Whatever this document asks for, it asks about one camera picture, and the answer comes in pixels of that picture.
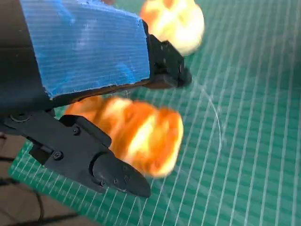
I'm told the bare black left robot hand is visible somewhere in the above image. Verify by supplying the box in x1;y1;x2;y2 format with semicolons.
0;0;192;198

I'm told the round pale bread bun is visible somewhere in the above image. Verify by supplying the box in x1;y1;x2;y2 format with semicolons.
140;0;205;57

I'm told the glazed braided bread loaf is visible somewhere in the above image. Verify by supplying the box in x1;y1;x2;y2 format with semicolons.
64;96;184;177

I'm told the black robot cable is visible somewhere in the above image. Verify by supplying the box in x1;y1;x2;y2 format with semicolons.
0;178;47;226

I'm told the green cutting mat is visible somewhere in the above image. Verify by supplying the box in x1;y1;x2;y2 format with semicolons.
8;0;301;226

